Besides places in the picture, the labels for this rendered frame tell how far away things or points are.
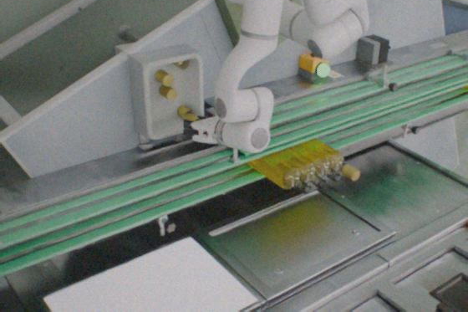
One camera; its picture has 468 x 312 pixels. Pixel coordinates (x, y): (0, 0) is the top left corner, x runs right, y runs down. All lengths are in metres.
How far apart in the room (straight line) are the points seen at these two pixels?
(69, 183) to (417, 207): 1.04
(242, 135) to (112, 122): 0.46
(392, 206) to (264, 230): 0.45
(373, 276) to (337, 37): 0.63
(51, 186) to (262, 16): 0.70
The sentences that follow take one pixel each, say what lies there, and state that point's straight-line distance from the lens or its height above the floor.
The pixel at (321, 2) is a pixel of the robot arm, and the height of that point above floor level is 1.13.
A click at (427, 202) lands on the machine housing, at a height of 1.24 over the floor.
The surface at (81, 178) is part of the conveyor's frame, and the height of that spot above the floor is 0.83.
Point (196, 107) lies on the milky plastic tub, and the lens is 1.74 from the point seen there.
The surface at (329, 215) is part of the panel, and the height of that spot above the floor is 1.14.
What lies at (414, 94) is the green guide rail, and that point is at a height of 0.95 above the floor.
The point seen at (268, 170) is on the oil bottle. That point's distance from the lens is 1.75.
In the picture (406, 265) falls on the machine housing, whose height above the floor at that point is 1.42.
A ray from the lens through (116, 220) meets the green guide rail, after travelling 1.64.
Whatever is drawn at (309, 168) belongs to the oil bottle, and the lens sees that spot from 1.73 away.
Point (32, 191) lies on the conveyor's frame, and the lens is 1.63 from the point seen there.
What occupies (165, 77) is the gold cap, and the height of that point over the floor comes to 0.81.
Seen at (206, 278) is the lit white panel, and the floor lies 1.16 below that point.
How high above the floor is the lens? 2.17
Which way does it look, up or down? 41 degrees down
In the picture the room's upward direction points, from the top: 122 degrees clockwise
